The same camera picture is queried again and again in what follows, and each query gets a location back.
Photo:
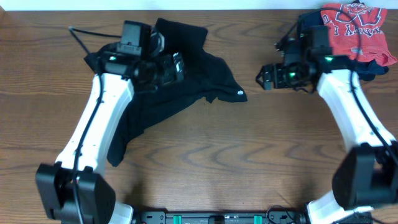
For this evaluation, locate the folded navy garment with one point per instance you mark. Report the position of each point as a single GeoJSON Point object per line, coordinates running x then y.
{"type": "Point", "coordinates": [367, 71]}

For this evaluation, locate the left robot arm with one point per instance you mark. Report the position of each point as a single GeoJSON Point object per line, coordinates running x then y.
{"type": "Point", "coordinates": [73, 189]}

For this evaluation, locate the red printed t-shirt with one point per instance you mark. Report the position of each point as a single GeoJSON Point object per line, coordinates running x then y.
{"type": "Point", "coordinates": [355, 31]}

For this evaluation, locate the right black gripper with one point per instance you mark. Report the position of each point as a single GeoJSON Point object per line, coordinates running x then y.
{"type": "Point", "coordinates": [278, 69]}

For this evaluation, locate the black pants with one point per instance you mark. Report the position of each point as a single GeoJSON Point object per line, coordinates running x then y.
{"type": "Point", "coordinates": [207, 77]}

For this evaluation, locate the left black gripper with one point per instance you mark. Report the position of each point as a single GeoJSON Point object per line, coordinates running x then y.
{"type": "Point", "coordinates": [171, 77]}

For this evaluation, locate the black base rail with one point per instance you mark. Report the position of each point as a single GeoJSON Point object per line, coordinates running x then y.
{"type": "Point", "coordinates": [273, 216]}

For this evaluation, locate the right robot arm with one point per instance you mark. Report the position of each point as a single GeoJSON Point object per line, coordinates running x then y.
{"type": "Point", "coordinates": [367, 177]}

